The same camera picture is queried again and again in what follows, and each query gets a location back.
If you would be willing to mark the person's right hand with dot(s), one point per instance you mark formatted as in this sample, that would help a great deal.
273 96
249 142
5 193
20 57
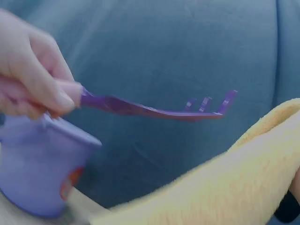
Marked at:
296 182

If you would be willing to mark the person's left hand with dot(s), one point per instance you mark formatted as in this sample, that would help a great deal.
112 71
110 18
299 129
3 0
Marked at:
25 70

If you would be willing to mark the person's left fingers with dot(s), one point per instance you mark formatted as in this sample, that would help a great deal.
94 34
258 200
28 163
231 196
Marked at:
55 79

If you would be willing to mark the purple toy rake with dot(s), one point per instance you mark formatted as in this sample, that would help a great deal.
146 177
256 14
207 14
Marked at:
140 109

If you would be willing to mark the yellow terry cloth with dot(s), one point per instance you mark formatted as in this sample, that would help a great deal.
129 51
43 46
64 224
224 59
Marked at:
234 178

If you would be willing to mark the purple toy bucket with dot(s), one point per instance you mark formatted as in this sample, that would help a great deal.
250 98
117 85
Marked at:
39 168

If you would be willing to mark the black wrist band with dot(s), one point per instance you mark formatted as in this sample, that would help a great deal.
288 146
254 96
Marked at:
289 208

